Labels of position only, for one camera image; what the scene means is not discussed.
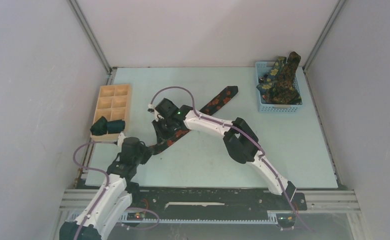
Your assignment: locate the black orange-flower tie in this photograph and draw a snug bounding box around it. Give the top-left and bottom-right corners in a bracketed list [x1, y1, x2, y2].
[149, 85, 239, 155]

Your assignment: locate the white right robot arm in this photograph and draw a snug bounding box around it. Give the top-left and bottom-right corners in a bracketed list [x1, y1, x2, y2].
[148, 98, 297, 209]

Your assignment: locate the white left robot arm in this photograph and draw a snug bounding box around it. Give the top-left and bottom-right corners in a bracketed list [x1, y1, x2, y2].
[59, 135, 152, 240]

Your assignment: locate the rolled dark green tie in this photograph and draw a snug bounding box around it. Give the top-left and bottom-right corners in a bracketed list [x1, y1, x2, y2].
[106, 119, 126, 134]

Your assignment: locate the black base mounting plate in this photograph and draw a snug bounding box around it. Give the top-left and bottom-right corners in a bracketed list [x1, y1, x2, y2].
[131, 187, 307, 220]

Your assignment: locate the wooden compartment organizer box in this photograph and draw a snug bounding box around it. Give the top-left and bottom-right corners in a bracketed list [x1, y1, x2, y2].
[92, 84, 132, 124]

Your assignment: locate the navy yellow-flower tie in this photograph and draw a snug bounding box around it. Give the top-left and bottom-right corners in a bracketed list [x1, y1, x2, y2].
[255, 56, 287, 104]

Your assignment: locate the light blue plastic basket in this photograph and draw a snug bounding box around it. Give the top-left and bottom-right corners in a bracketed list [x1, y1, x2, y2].
[255, 57, 303, 113]

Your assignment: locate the dark gold-patterned tie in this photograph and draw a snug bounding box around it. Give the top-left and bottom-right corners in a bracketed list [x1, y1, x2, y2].
[268, 51, 302, 105]

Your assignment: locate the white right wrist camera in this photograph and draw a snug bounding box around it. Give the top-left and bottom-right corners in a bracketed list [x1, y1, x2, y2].
[148, 103, 163, 122]

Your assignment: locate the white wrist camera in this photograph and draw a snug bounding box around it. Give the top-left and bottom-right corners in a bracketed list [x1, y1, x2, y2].
[116, 132, 127, 147]
[148, 103, 163, 122]

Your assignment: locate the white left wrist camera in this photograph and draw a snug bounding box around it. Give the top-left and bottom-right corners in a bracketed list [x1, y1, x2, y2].
[116, 132, 127, 147]

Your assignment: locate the light blue cable duct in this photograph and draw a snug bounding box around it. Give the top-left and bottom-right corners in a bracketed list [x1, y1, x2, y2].
[69, 211, 279, 224]

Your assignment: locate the aluminium frame rail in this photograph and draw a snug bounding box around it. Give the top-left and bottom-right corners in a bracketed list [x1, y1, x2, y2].
[301, 190, 361, 214]

